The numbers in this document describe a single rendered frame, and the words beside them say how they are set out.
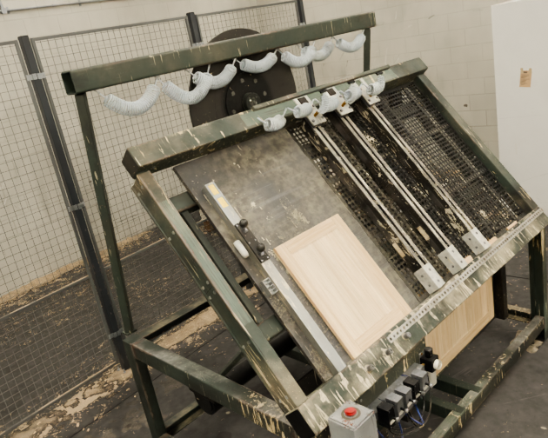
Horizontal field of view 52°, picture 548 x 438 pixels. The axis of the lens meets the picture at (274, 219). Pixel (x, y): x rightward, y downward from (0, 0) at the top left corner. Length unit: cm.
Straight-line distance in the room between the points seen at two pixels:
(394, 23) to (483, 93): 149
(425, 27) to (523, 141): 240
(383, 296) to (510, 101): 362
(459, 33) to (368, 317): 545
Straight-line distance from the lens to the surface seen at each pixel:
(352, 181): 281
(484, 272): 308
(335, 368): 229
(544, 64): 576
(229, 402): 254
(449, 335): 339
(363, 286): 256
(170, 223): 225
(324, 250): 254
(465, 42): 750
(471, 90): 756
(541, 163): 596
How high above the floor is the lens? 221
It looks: 18 degrees down
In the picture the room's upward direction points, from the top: 11 degrees counter-clockwise
